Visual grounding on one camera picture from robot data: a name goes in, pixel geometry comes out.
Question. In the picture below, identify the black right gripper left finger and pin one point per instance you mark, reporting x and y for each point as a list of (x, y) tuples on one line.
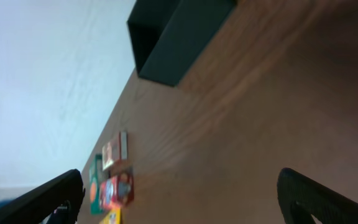
[(34, 206)]

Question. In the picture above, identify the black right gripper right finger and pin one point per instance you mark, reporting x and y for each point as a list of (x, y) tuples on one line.
[(303, 200)]

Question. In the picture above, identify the teal Chunkies cookie box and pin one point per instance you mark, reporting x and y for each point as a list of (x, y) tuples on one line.
[(95, 175)]

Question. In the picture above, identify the red Hello Panda box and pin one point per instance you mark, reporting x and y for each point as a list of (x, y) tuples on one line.
[(117, 192)]

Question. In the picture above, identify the brown Pocky box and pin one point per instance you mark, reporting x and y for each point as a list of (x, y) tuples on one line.
[(115, 150)]

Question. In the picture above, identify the black gift box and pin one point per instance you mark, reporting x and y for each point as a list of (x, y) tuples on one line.
[(167, 36)]

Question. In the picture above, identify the yellow Hacks candy bag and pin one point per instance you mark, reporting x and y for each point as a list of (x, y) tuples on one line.
[(112, 217)]

